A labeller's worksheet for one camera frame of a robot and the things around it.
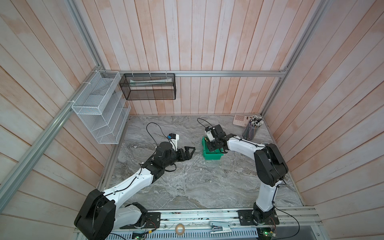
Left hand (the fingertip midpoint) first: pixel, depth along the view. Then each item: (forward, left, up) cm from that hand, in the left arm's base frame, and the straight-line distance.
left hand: (191, 152), depth 79 cm
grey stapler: (-32, -14, -15) cm, 38 cm away
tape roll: (-34, +4, -16) cm, 38 cm away
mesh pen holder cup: (+22, -41, +1) cm, 46 cm away
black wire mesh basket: (+49, +30, +8) cm, 58 cm away
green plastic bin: (+5, -11, -13) cm, 18 cm away
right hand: (+14, -14, -13) cm, 23 cm away
